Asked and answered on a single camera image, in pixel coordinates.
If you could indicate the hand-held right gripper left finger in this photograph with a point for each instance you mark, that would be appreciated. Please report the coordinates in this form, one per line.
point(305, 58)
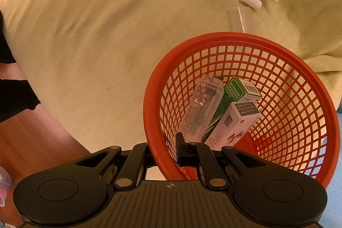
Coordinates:
point(139, 154)

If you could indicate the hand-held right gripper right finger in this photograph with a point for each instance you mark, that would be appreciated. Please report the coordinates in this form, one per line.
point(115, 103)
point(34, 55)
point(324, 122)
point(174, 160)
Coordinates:
point(181, 149)

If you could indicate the clear case with dark contents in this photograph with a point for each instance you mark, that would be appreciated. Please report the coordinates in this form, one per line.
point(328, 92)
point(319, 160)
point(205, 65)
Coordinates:
point(200, 107)

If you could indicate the white medicine box dragon print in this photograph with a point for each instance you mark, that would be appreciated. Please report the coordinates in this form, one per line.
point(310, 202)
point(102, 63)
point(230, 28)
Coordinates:
point(235, 121)

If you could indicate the red plastic mesh basket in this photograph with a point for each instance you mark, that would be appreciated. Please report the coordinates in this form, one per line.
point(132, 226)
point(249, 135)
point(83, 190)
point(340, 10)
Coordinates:
point(227, 36)

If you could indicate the green medicine box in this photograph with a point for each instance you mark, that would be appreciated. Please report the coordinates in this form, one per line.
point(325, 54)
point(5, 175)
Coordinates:
point(235, 91)

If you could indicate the person's leg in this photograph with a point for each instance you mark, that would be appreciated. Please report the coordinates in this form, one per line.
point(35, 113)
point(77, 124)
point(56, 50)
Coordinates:
point(48, 126)

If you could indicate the pale green blanket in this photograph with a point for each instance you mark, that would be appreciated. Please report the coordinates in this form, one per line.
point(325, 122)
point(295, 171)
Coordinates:
point(93, 43)

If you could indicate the person's black clothing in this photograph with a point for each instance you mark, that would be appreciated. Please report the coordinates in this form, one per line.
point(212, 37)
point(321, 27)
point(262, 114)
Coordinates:
point(16, 99)

